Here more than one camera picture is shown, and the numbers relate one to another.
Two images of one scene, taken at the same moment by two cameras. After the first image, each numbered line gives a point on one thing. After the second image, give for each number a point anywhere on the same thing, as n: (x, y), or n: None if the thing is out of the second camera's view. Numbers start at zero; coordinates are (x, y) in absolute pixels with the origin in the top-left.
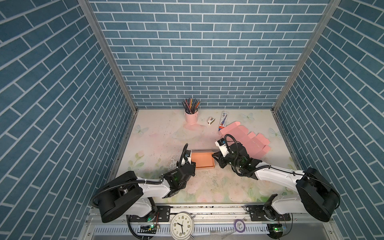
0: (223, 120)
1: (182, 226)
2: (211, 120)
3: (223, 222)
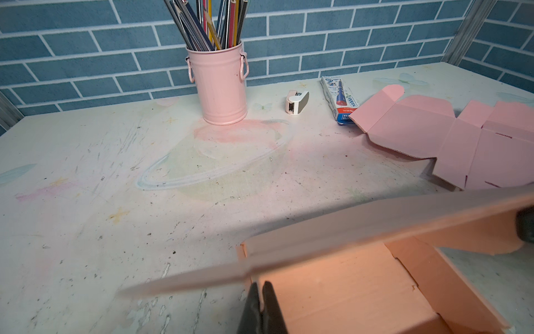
0: (340, 102)
1: None
2: (296, 101)
3: None
